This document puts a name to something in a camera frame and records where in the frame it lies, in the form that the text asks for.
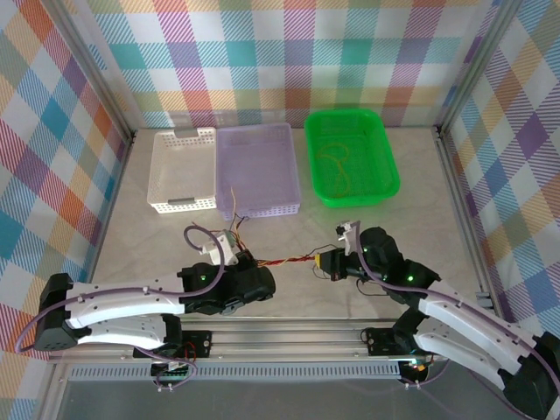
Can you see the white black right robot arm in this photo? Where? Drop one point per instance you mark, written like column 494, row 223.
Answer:
column 464, row 315

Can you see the purple plastic mesh basket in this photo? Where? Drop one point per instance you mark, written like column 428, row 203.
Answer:
column 262, row 166

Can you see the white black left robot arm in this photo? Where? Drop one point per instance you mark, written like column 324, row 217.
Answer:
column 122, row 299

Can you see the white plastic perforated basket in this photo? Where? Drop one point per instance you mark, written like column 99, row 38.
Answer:
column 184, row 170

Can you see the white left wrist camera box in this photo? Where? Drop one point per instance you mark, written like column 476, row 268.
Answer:
column 219, row 251

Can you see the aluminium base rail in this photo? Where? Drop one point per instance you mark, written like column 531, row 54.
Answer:
column 284, row 339

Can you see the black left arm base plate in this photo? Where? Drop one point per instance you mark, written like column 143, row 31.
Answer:
column 199, row 343

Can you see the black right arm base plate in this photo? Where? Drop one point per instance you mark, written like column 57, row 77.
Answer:
column 378, row 341

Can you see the aluminium frame post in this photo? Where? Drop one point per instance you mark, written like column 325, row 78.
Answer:
column 96, row 65
column 477, row 65

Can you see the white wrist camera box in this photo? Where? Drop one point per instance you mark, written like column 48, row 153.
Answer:
column 350, row 238
column 219, row 251

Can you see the green plastic mesh basket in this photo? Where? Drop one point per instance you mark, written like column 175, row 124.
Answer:
column 372, row 149

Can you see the aluminium table edge rail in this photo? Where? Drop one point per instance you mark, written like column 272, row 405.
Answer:
column 460, row 210
column 110, row 210

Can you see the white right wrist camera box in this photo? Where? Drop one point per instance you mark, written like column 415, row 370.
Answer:
column 350, row 238

